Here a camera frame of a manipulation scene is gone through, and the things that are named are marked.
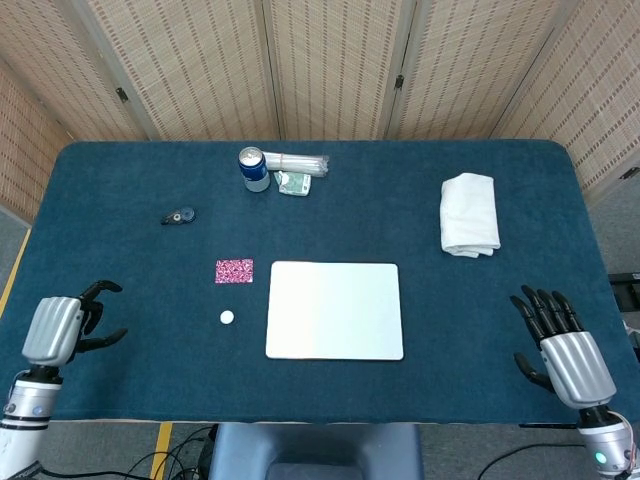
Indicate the bundle of clear straws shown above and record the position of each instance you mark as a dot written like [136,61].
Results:
[300,163]

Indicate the white rectangular board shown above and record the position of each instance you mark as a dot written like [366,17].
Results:
[334,310]

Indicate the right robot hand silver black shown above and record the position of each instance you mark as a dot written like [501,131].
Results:
[580,367]

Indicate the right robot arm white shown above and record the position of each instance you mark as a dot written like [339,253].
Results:
[605,442]

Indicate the black screen hinge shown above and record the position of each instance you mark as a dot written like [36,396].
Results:
[629,173]
[398,82]
[121,94]

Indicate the black correction tape dispenser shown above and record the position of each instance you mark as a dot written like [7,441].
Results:
[179,216]

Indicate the pink patterned card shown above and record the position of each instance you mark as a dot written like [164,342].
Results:
[234,271]

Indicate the blue table cloth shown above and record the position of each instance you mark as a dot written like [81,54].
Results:
[350,220]

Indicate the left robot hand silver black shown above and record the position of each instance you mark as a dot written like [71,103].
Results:
[50,330]

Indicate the green tissue packet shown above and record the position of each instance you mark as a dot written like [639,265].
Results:
[295,184]

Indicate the folded white towel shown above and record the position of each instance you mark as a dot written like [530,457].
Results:
[469,215]

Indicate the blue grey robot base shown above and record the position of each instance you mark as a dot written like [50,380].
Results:
[315,445]

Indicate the small white round disc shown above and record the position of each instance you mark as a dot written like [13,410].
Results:
[227,317]

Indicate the blue soda can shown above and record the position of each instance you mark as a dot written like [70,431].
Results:
[255,172]

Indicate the bamboo folding screen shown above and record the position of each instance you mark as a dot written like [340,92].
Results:
[330,65]

